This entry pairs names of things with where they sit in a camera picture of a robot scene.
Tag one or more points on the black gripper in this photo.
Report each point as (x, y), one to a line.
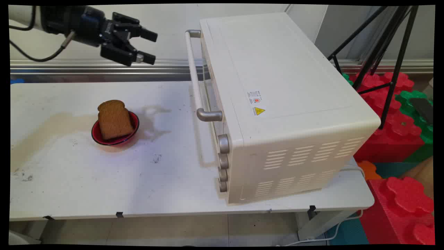
(88, 26)

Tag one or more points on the brown bread slice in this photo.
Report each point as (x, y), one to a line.
(114, 119)

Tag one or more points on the red bowl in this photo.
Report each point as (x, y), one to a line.
(97, 136)

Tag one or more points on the blue object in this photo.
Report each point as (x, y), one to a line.
(16, 81)

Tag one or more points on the white printed label sticker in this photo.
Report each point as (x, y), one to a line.
(255, 97)

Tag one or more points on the large silver oven knob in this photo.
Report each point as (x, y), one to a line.
(223, 143)

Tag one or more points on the yellow warning triangle sticker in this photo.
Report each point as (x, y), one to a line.
(258, 111)

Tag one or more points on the cream toaster oven body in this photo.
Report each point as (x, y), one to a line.
(288, 69)

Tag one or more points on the small green foam piece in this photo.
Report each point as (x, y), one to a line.
(347, 79)

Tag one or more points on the white table leg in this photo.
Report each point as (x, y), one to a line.
(322, 224)

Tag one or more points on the black tripod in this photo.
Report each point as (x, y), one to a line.
(398, 69)

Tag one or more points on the orange foam piece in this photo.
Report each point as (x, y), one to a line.
(367, 170)

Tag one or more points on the red foam block under tripod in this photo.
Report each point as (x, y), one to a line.
(399, 139)

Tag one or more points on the green foam block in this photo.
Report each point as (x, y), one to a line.
(425, 133)

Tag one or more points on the large red foam block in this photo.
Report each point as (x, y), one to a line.
(406, 208)

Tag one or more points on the aluminium rail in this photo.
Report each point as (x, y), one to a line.
(69, 67)

